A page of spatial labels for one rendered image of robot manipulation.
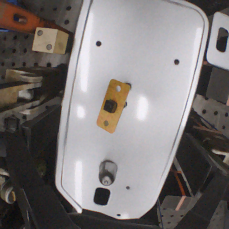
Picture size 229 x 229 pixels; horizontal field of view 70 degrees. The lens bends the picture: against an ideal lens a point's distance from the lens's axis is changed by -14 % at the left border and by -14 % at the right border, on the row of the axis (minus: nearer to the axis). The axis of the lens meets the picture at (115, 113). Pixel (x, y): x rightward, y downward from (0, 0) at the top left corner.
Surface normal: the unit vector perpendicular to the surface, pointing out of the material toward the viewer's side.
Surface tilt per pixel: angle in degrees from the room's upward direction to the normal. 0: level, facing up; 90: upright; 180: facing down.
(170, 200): 0
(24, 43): 0
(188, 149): 90
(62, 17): 0
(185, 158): 90
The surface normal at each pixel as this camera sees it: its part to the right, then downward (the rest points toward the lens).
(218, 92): -0.05, 0.26
